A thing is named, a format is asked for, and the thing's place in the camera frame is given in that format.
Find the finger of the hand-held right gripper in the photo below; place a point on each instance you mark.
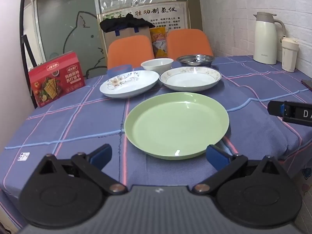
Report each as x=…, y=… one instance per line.
x=275, y=107

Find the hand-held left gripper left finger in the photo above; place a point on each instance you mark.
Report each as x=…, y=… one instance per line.
x=101, y=154

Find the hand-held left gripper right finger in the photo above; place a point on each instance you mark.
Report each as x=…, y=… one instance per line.
x=217, y=157

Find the green plate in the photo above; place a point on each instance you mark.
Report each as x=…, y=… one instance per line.
x=176, y=124

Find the white floral plate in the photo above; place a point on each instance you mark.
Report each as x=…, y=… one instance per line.
x=129, y=84

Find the white plate with patterned rim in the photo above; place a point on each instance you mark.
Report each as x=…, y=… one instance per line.
x=191, y=79

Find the steel bowl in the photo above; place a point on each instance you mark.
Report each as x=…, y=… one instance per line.
x=195, y=60

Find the white bowl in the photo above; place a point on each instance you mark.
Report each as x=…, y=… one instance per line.
x=157, y=65

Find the blue plaid tablecloth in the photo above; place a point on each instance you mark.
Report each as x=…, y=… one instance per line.
x=73, y=126

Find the cream tumbler cup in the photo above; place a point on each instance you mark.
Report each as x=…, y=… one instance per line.
x=289, y=56

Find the white thermos jug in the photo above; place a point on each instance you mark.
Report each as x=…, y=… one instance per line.
x=264, y=39

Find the white cloth tag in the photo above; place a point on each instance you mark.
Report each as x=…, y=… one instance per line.
x=24, y=156

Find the blue plastic container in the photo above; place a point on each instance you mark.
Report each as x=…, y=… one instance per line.
x=119, y=70

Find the red cracker box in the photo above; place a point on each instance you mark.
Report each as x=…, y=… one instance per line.
x=57, y=79

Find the orange chair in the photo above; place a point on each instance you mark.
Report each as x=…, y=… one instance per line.
x=189, y=42
x=130, y=51

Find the brown paper bag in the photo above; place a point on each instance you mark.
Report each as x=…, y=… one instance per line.
x=126, y=34

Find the yellow snack bag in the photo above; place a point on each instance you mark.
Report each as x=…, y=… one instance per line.
x=158, y=41

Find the glass panel with cat drawing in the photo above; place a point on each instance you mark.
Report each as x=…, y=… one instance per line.
x=65, y=26

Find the black cloth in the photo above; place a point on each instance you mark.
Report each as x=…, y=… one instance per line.
x=124, y=23

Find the black metal frame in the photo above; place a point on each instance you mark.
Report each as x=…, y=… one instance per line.
x=28, y=51

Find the wall poster with black writing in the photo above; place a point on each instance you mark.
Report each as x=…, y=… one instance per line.
x=168, y=14

